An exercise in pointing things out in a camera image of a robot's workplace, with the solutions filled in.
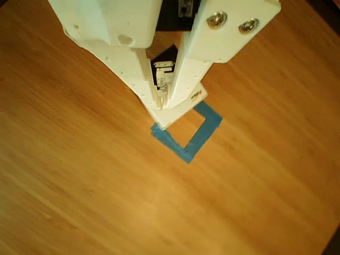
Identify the black and white servo box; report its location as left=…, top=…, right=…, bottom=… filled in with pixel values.
left=144, top=44, right=208, bottom=131

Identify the blue tape square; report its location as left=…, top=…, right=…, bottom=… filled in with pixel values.
left=150, top=102, right=223, bottom=164

